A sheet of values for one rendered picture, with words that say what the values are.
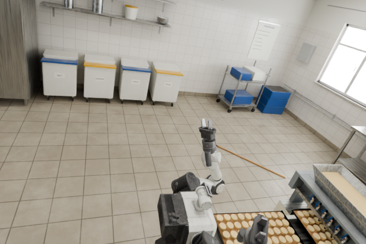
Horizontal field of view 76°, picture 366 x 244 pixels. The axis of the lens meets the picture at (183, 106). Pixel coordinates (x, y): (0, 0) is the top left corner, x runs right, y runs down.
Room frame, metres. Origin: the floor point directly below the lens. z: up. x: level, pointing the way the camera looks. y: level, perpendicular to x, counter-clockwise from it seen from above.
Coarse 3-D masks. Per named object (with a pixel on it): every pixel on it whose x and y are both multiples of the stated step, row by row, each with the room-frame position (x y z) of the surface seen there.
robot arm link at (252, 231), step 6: (258, 216) 0.67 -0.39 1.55; (264, 216) 0.67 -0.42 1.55; (252, 228) 0.64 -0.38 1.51; (258, 228) 0.63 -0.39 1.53; (264, 228) 0.63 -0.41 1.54; (246, 234) 0.66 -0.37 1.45; (252, 234) 0.61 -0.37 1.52; (246, 240) 0.63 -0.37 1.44; (252, 240) 0.59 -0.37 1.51; (264, 240) 0.59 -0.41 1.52
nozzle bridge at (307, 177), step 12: (300, 180) 1.54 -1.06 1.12; (312, 180) 1.49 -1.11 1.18; (300, 192) 1.48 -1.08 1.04; (312, 192) 1.46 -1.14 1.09; (324, 192) 1.38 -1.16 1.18; (312, 204) 1.38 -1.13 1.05; (324, 204) 1.27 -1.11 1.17; (336, 216) 1.17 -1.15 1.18; (348, 228) 1.09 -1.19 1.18; (336, 240) 1.12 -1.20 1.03; (348, 240) 1.11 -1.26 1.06; (360, 240) 1.02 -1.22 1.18
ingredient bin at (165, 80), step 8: (152, 64) 4.75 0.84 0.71; (160, 64) 4.70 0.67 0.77; (168, 64) 4.84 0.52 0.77; (152, 72) 4.61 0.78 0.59; (160, 72) 4.24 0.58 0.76; (168, 72) 4.33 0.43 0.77; (176, 72) 4.49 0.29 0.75; (152, 80) 4.49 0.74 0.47; (160, 80) 4.28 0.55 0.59; (168, 80) 4.34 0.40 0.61; (176, 80) 4.40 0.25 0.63; (152, 88) 4.37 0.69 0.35; (160, 88) 4.29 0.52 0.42; (168, 88) 4.35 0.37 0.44; (176, 88) 4.41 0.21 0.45; (152, 96) 4.26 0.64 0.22; (160, 96) 4.30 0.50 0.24; (168, 96) 4.36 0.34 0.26; (176, 96) 4.43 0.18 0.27; (152, 104) 4.34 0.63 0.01
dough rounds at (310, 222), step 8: (304, 216) 1.38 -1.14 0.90; (312, 216) 1.40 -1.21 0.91; (304, 224) 1.30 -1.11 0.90; (312, 224) 1.32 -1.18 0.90; (320, 224) 1.32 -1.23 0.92; (312, 232) 1.25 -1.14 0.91; (320, 232) 1.27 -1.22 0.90; (328, 232) 1.29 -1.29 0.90; (320, 240) 1.20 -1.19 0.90; (328, 240) 1.21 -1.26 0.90
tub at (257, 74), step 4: (244, 68) 5.37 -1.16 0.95; (248, 68) 5.29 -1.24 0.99; (252, 68) 5.38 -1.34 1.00; (256, 68) 5.47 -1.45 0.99; (252, 72) 5.13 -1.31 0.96; (256, 72) 5.09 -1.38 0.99; (260, 72) 5.17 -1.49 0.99; (264, 72) 5.25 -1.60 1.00; (252, 76) 5.10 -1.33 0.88; (256, 76) 5.10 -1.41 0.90; (260, 76) 5.18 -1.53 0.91; (264, 76) 5.24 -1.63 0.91; (252, 80) 5.08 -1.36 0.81; (256, 80) 5.13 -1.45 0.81; (260, 80) 5.20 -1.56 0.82
